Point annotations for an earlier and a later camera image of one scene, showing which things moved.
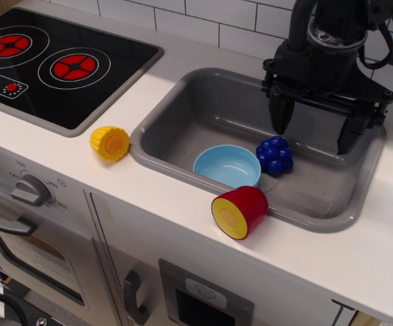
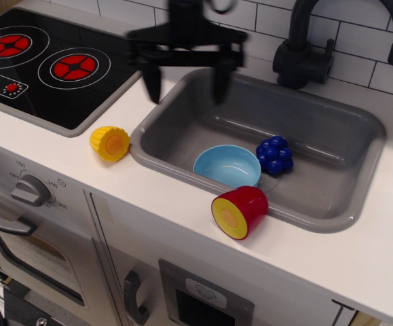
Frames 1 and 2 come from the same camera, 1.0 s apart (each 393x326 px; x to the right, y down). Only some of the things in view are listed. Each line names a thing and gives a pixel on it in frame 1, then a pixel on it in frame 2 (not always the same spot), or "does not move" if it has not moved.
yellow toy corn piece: (112, 143) does not move
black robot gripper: (325, 71) -> (187, 40)
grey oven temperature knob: (31, 190) does not move
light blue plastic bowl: (232, 166) does not move
